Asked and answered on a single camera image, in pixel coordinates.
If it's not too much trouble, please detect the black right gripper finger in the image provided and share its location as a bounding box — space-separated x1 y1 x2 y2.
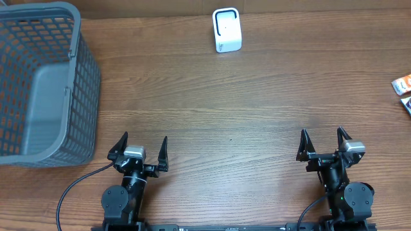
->
296 129 316 162
337 126 351 141

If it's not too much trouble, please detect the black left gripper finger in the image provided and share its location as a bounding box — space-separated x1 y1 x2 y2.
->
157 136 169 172
107 132 128 162

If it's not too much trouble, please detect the purple sanitary pad pack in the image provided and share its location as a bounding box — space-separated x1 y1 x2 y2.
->
400 97 411 115

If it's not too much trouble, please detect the small orange snack packet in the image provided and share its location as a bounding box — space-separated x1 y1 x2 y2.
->
391 74 411 96

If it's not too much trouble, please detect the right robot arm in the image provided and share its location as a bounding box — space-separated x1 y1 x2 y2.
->
295 126 376 230

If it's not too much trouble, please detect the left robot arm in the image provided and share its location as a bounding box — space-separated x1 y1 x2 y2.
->
101 132 169 231

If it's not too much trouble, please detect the white barcode scanner stand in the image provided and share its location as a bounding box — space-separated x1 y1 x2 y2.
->
212 7 242 53

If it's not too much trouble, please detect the grey plastic shopping basket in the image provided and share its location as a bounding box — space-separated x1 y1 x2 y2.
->
1 2 101 168

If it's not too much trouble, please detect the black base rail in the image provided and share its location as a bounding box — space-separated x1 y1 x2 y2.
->
90 223 378 231

